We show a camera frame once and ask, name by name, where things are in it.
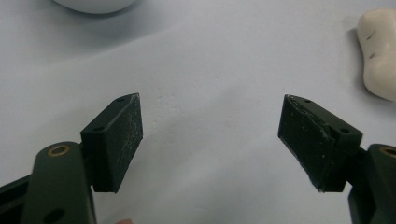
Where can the cream peanut-shaped object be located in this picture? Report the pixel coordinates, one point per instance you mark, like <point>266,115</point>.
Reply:
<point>378,53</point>

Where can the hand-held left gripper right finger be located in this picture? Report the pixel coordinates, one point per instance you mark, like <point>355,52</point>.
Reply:
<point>314,140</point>

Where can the white bowl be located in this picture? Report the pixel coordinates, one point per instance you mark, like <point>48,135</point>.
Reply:
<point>95,5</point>

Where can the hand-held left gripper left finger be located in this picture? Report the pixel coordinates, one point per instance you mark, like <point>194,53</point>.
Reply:
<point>113,140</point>

